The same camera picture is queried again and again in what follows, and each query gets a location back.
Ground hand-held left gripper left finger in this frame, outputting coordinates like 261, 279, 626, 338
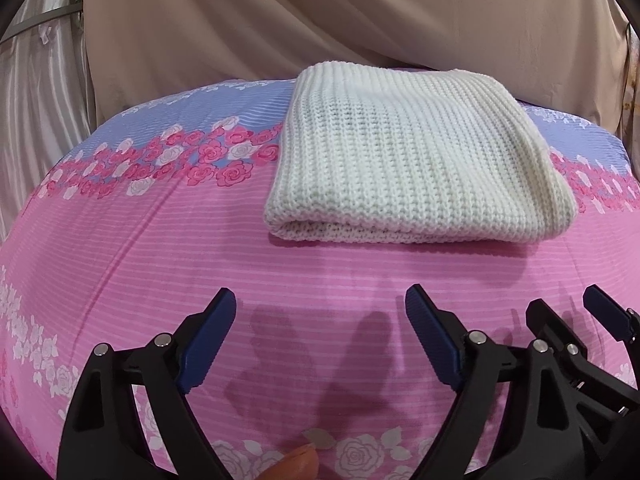
57, 287, 237, 480

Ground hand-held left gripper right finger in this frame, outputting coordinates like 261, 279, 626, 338
405, 284, 587, 480

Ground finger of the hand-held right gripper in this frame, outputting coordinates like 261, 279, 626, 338
582, 284, 640, 361
520, 299, 640, 412

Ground white knit sweater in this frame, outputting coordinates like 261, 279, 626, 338
263, 61, 577, 246

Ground pink and blue floral bedsheet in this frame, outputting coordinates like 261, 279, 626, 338
0, 77, 640, 480

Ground silvery satin curtain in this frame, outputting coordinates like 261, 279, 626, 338
0, 0, 99, 241

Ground beige cloth drape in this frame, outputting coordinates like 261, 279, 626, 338
82, 0, 632, 126

